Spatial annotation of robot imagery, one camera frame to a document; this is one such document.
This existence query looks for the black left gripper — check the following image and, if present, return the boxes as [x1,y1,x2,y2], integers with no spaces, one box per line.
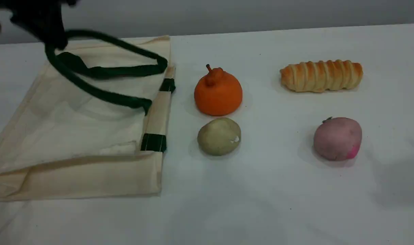
[0,0,78,51]

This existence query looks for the white canvas bag green handles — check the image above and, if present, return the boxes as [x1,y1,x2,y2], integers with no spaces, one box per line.
[0,30,177,201]

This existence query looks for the pale round egg yolk pastry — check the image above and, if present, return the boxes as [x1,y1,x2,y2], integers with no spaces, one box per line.
[197,117,242,157]

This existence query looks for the long striped golden bread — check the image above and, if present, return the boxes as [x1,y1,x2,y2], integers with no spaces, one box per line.
[280,60,363,93]

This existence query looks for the orange persimmon toy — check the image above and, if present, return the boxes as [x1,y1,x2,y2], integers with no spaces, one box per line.
[194,64,243,116]

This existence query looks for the pink round peach bun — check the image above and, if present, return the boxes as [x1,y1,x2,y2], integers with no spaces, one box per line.
[313,116,363,161]

